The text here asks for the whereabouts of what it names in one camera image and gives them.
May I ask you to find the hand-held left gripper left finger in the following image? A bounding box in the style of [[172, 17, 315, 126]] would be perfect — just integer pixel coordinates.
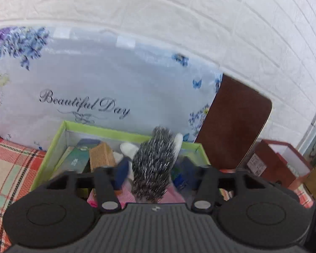
[[46, 158, 130, 213]]

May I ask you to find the brown open box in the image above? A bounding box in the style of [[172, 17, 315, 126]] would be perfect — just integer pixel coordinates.
[[246, 139, 314, 190]]

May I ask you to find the grey metallic scrubber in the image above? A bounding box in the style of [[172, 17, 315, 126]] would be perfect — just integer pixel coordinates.
[[132, 126, 177, 203]]

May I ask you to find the light green cardboard box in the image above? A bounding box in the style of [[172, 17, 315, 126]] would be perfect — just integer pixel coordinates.
[[30, 120, 211, 198]]

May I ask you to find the teal gold gradient box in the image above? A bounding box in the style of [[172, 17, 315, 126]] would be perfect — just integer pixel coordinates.
[[55, 138, 102, 180]]

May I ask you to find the floral printed bedding bag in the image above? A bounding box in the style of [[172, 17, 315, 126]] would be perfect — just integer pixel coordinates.
[[0, 26, 223, 152]]

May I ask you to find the small gold box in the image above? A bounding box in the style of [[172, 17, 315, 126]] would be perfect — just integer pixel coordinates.
[[89, 142, 116, 173]]

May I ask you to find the plaid bed sheet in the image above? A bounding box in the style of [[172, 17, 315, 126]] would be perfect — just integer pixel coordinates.
[[0, 134, 314, 252]]

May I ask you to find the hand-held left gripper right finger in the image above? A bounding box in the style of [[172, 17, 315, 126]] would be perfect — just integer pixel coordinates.
[[181, 161, 253, 214]]

